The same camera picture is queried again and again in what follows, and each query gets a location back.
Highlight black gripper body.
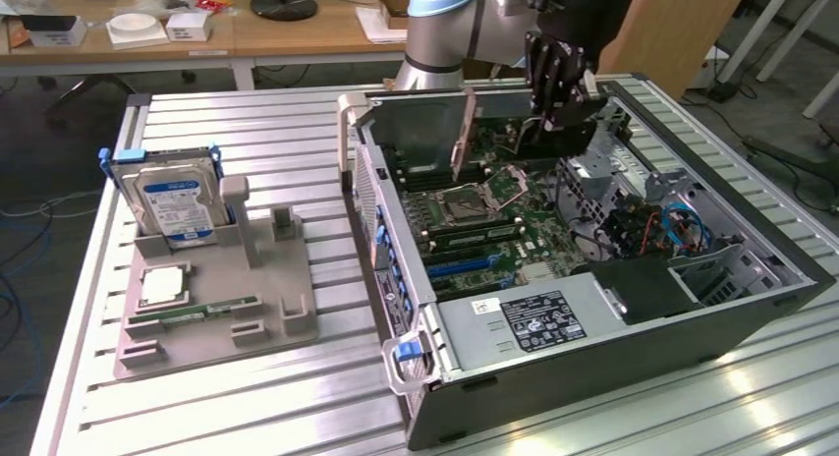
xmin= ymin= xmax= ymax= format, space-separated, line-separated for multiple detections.
xmin=537 ymin=0 xmax=642 ymax=60

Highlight graphics card with metal bracket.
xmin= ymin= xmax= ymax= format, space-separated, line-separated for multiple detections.
xmin=450 ymin=85 xmax=599 ymax=183

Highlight blue expansion slot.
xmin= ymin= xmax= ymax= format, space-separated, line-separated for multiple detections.
xmin=423 ymin=256 xmax=495 ymax=278

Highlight wooden cabinet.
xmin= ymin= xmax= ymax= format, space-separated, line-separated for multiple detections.
xmin=593 ymin=0 xmax=753 ymax=97

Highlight perforated metal drive cage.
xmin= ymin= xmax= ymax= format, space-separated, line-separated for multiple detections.
xmin=557 ymin=131 xmax=657 ymax=216

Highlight metal socket cover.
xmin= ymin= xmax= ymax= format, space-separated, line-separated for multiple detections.
xmin=482 ymin=163 xmax=533 ymax=211

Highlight white papers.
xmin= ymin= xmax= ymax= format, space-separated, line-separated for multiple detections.
xmin=355 ymin=6 xmax=410 ymax=44

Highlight brown cardboard box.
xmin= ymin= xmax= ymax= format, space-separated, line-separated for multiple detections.
xmin=379 ymin=0 xmax=414 ymax=32

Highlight CPU socket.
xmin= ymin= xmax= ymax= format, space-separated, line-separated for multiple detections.
xmin=437 ymin=184 xmax=494 ymax=226

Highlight green motherboard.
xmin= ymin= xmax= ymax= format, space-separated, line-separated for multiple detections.
xmin=393 ymin=153 xmax=591 ymax=300

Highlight green RAM stick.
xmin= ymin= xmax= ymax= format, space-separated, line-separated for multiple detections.
xmin=429 ymin=223 xmax=519 ymax=246
xmin=127 ymin=298 xmax=265 ymax=324

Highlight black floor stand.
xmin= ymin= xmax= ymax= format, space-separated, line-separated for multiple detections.
xmin=743 ymin=124 xmax=839 ymax=175

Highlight black round lamp base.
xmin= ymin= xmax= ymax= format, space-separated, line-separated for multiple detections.
xmin=250 ymin=0 xmax=321 ymax=21

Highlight black plastic shroud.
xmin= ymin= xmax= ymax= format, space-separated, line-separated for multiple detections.
xmin=570 ymin=256 xmax=701 ymax=327

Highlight metal disk bay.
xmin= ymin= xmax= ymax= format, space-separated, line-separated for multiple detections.
xmin=666 ymin=243 xmax=786 ymax=308

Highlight grey power supply unit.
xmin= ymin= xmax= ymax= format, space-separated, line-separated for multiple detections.
xmin=435 ymin=271 xmax=631 ymax=373

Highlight white cardboard box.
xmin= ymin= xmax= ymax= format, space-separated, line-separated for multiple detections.
xmin=164 ymin=11 xmax=215 ymax=42

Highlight black open PC case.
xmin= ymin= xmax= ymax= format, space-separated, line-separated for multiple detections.
xmin=338 ymin=80 xmax=839 ymax=452

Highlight hard disk in blue caddy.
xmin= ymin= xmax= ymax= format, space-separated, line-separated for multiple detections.
xmin=98 ymin=145 xmax=229 ymax=251

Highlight white round dish on block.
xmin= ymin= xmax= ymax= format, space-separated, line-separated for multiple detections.
xmin=106 ymin=13 xmax=171 ymax=49

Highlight grey parts rack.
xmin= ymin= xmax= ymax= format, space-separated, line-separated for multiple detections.
xmin=115 ymin=175 xmax=323 ymax=381

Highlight black office chair base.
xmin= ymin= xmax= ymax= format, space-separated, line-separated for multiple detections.
xmin=39 ymin=71 xmax=198 ymax=128

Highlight wooden desk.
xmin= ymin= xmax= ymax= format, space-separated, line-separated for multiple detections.
xmin=0 ymin=0 xmax=591 ymax=91

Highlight silver CPU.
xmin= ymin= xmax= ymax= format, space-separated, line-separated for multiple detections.
xmin=140 ymin=267 xmax=186 ymax=305

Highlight black device on white box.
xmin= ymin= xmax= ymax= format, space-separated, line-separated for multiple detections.
xmin=19 ymin=14 xmax=88 ymax=48

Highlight white table frame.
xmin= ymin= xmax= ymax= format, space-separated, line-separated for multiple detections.
xmin=718 ymin=0 xmax=839 ymax=118

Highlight blue wire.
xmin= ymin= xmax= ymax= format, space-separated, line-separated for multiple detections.
xmin=661 ymin=203 xmax=715 ymax=255

